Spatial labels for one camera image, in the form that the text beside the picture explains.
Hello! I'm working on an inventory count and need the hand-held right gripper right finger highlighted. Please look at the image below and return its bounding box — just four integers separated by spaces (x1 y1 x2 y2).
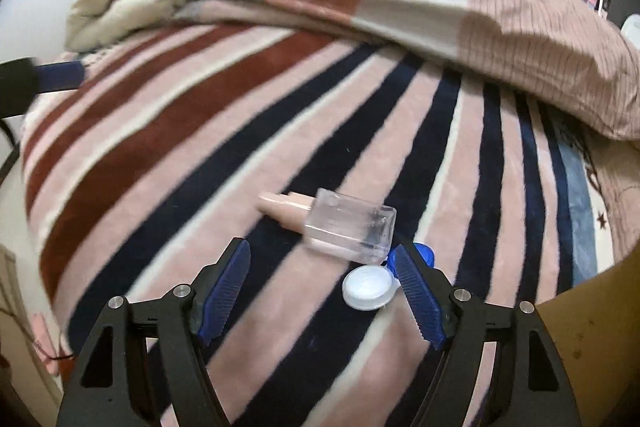
389 241 583 427

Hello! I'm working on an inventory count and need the white headboard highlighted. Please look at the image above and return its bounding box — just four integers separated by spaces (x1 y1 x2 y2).
620 14 640 42

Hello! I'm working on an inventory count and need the brown cardboard box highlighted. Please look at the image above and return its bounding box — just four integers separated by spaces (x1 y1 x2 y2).
537 247 640 427

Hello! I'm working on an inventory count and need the thin black cable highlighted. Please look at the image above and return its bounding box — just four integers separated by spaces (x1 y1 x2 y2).
0 117 23 188

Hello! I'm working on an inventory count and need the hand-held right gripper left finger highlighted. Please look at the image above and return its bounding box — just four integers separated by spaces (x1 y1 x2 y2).
56 237 252 427

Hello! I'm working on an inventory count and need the blue and white lens case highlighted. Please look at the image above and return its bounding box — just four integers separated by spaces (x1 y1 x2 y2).
342 241 436 312

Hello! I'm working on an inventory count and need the striped fleece blanket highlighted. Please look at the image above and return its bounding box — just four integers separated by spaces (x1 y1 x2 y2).
20 24 601 427

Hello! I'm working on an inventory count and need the clear bottle with peach cap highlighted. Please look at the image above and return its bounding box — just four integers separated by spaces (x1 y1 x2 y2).
256 188 398 265

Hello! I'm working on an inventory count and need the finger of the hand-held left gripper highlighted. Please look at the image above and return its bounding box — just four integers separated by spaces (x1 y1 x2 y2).
0 58 86 120

